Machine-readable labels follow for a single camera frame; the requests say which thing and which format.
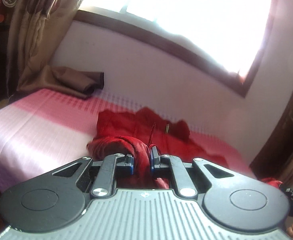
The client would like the red puffer down coat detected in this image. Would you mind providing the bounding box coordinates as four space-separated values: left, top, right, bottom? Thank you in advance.
86 106 285 190

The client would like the dark wooden bedside furniture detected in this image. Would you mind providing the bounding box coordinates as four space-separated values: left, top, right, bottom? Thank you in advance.
250 92 293 179

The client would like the pink checkered bed sheet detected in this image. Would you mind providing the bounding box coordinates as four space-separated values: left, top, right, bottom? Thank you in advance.
0 87 257 193

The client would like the brown folded blanket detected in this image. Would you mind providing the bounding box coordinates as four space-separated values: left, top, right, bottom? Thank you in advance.
17 65 104 99

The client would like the beige floral curtain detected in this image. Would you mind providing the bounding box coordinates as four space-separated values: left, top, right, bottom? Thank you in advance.
6 0 85 98

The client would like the brown wooden window frame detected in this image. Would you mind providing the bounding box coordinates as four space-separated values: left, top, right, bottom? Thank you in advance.
75 0 278 97

